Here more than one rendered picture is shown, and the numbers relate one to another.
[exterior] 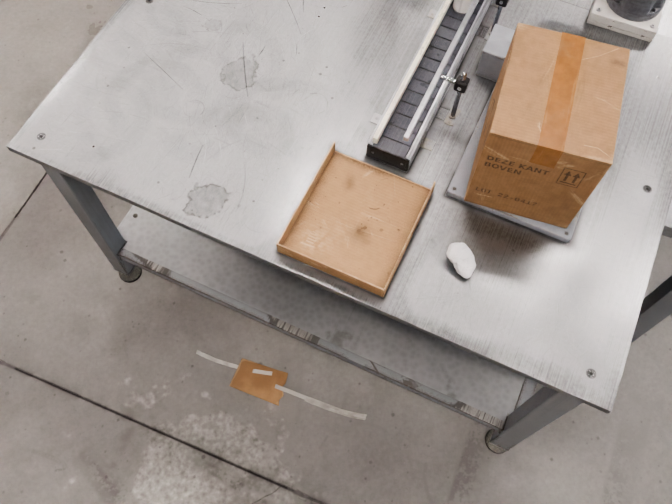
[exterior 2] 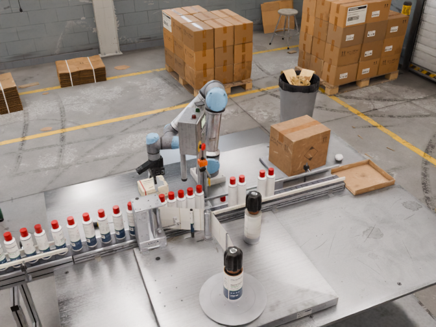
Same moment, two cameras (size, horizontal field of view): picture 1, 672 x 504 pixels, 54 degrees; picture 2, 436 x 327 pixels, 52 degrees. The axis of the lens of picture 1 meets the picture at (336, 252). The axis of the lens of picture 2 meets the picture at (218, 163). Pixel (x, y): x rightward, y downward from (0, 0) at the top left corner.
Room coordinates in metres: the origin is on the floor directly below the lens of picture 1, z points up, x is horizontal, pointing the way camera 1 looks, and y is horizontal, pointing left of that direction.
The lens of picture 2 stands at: (3.03, 0.98, 2.52)
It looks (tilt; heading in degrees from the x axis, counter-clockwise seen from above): 34 degrees down; 226
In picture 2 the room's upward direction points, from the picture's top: 1 degrees counter-clockwise
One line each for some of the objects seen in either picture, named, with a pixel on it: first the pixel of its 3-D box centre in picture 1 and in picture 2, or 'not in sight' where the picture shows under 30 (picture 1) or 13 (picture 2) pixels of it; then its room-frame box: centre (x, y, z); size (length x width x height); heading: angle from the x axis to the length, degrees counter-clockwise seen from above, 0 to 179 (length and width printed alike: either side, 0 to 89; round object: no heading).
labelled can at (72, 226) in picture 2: not in sight; (74, 233); (2.37, -0.74, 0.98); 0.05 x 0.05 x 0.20
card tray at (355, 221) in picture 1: (357, 216); (362, 176); (0.72, -0.05, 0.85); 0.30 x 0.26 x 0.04; 157
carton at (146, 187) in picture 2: not in sight; (153, 187); (1.76, -0.89, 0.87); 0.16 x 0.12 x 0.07; 160
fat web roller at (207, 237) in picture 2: not in sight; (207, 224); (1.84, -0.31, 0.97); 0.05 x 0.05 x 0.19
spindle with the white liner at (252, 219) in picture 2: not in sight; (253, 217); (1.68, -0.15, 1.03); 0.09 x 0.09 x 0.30
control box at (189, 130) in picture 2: not in sight; (192, 131); (1.71, -0.55, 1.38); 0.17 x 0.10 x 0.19; 32
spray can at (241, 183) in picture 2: not in sight; (241, 191); (1.51, -0.38, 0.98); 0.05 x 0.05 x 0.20
